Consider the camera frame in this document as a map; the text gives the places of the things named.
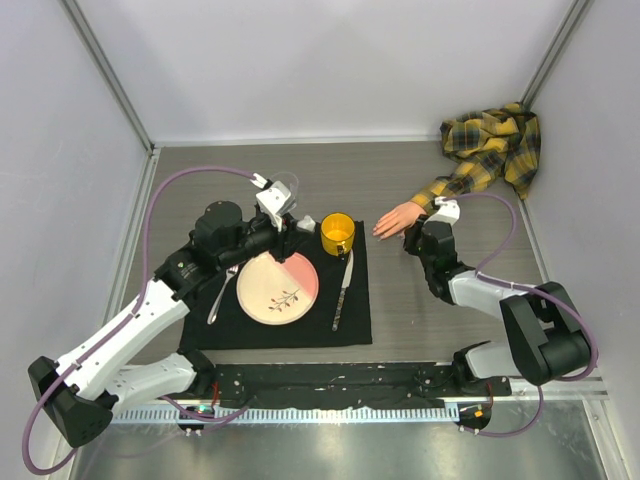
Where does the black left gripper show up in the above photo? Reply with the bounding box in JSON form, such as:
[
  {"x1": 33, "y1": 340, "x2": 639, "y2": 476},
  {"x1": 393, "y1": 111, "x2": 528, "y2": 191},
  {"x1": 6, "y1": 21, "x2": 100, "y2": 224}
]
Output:
[{"x1": 219, "y1": 212, "x2": 314, "y2": 271}]

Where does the white nail polish bottle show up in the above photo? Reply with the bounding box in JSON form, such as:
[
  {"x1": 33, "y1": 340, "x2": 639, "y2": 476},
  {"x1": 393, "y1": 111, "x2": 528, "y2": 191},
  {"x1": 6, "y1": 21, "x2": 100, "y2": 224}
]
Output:
[{"x1": 296, "y1": 215, "x2": 316, "y2": 234}]

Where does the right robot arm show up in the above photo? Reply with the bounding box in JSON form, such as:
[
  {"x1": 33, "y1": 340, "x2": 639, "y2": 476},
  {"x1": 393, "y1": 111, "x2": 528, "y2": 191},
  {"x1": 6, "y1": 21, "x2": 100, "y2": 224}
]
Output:
[{"x1": 404, "y1": 217, "x2": 596, "y2": 395}]

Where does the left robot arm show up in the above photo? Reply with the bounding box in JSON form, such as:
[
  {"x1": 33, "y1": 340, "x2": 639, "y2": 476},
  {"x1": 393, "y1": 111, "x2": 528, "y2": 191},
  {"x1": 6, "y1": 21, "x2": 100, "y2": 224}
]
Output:
[{"x1": 28, "y1": 201, "x2": 315, "y2": 448}]

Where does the mannequin hand with painted nails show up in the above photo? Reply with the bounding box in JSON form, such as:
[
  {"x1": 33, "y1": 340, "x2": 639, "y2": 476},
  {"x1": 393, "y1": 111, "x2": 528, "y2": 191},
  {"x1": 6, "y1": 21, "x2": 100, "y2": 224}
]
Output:
[{"x1": 373, "y1": 201, "x2": 426, "y2": 240}]

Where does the yellow mug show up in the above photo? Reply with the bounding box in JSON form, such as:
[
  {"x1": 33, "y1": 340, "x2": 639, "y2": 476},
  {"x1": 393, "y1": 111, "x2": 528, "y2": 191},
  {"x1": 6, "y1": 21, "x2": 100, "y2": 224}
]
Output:
[{"x1": 320, "y1": 212, "x2": 356, "y2": 258}]

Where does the pink and cream plate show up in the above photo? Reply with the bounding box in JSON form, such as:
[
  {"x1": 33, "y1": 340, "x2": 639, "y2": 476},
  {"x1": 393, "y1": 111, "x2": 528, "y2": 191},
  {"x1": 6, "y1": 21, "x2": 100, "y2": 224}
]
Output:
[{"x1": 236, "y1": 252, "x2": 319, "y2": 326}]

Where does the clear plastic cup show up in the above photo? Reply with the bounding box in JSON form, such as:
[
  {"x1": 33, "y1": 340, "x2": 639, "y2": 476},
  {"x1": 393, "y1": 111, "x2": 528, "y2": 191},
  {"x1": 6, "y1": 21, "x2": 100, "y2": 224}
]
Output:
[{"x1": 271, "y1": 171, "x2": 299, "y2": 210}]

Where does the silver fork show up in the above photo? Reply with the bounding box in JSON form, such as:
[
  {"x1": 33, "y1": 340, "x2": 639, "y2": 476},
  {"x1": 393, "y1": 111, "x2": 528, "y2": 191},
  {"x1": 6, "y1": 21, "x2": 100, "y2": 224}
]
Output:
[{"x1": 207, "y1": 265, "x2": 240, "y2": 325}]

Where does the silver table knife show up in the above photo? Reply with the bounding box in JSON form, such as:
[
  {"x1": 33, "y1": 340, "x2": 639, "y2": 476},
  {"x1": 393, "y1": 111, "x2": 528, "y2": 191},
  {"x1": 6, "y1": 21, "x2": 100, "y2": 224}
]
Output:
[{"x1": 331, "y1": 251, "x2": 354, "y2": 332}]

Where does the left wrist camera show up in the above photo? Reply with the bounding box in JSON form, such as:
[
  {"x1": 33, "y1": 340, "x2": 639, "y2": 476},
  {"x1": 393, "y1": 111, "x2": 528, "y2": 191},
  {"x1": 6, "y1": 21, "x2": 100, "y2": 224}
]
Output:
[{"x1": 256, "y1": 180, "x2": 295, "y2": 231}]

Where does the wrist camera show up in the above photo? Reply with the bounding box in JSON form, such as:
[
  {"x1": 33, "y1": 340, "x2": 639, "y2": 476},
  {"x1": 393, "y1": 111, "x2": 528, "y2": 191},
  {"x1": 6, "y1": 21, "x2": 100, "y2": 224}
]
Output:
[
  {"x1": 256, "y1": 180, "x2": 295, "y2": 231},
  {"x1": 427, "y1": 197, "x2": 461, "y2": 226}
]

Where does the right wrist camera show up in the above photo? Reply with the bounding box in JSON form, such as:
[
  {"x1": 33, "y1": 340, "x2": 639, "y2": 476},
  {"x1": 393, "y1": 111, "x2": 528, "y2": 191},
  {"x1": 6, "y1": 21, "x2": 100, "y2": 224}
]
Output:
[{"x1": 427, "y1": 197, "x2": 461, "y2": 226}]

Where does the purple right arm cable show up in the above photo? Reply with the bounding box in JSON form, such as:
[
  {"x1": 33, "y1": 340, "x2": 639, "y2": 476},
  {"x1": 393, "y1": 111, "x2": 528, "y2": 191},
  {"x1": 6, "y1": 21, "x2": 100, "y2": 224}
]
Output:
[{"x1": 449, "y1": 192, "x2": 599, "y2": 436}]

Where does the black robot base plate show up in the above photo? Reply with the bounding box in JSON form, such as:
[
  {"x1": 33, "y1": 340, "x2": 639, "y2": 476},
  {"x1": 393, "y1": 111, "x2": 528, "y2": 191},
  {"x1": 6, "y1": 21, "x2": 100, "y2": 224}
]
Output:
[{"x1": 214, "y1": 362, "x2": 512, "y2": 410}]

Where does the white slotted cable duct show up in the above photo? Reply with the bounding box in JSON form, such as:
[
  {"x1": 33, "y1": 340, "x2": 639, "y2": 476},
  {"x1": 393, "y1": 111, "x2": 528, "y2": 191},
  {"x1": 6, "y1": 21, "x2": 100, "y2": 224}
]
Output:
[{"x1": 112, "y1": 403, "x2": 459, "y2": 425}]

